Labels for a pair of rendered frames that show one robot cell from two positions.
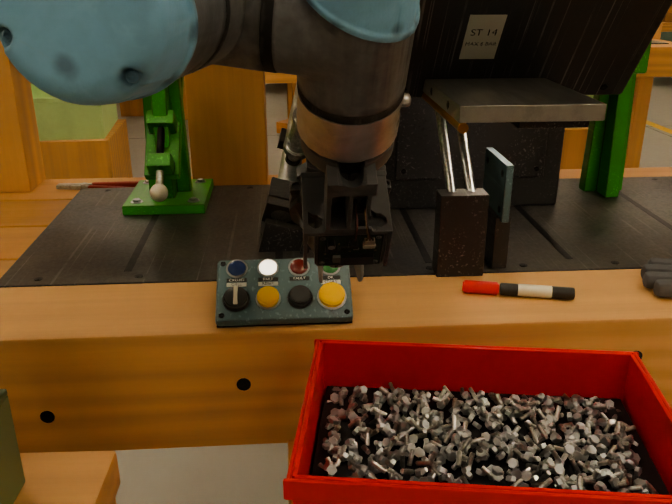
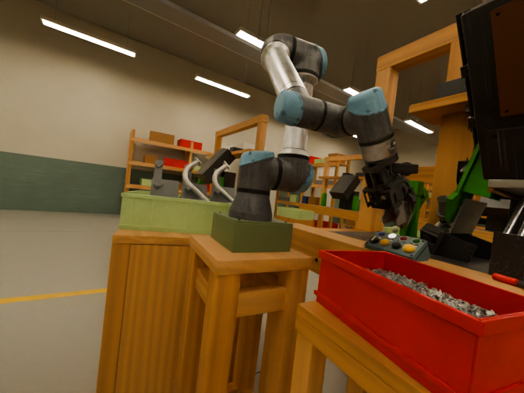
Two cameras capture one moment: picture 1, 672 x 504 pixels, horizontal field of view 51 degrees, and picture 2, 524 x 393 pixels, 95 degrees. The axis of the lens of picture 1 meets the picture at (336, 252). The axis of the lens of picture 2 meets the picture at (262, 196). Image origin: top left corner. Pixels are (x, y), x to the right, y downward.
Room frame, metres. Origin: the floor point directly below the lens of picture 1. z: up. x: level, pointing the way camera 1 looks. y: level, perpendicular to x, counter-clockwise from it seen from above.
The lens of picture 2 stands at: (0.02, -0.39, 1.04)
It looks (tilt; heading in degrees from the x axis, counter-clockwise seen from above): 1 degrees down; 63
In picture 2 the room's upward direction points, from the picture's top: 7 degrees clockwise
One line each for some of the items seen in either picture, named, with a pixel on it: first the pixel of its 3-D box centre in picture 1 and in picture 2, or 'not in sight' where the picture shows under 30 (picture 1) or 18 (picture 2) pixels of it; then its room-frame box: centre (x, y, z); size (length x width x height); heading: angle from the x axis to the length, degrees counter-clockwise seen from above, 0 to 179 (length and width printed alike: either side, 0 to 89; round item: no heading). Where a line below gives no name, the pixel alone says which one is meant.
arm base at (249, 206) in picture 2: not in sight; (252, 203); (0.37, 0.36, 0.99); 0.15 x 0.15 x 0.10
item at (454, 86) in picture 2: not in sight; (458, 89); (1.24, 0.20, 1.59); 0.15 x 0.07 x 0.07; 94
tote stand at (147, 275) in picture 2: not in sight; (184, 296); (0.31, 0.98, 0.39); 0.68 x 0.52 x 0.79; 174
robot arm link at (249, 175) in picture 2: not in sight; (257, 170); (0.38, 0.36, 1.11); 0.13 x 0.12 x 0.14; 174
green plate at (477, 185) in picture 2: not in sight; (486, 175); (0.97, -0.04, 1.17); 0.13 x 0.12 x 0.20; 94
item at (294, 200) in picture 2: not in sight; (306, 193); (4.48, 5.44, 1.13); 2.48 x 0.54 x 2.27; 96
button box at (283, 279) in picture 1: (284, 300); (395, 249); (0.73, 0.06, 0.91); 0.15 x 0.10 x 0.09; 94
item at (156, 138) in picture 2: not in sight; (185, 179); (1.19, 6.79, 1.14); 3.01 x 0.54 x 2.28; 6
